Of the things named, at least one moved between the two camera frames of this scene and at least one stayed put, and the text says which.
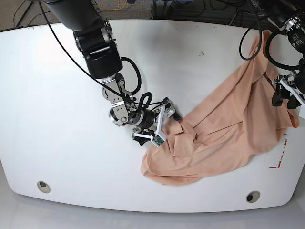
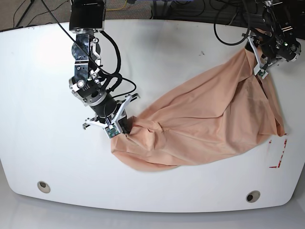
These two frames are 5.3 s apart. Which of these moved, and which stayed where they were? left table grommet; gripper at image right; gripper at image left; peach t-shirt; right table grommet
Moved: gripper at image left; gripper at image right; peach t-shirt
Stayed: right table grommet; left table grommet
